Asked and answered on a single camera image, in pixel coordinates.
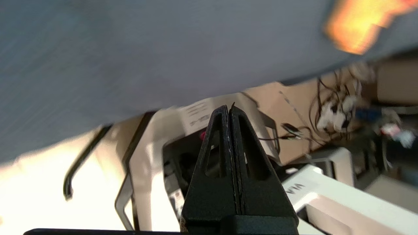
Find black coiled cable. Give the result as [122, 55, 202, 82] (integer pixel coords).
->
[63, 123, 113, 201]

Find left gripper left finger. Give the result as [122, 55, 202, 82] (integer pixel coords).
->
[180, 105, 241, 232]

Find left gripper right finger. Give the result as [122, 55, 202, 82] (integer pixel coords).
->
[229, 103, 298, 234]

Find tangled black floor cables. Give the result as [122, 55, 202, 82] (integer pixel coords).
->
[309, 70, 363, 144]

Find yellow t-shirt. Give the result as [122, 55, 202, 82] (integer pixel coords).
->
[323, 0, 418, 55]

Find black cable with plug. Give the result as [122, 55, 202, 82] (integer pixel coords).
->
[258, 122, 314, 144]

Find white power strip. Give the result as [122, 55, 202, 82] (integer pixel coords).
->
[317, 95, 358, 132]

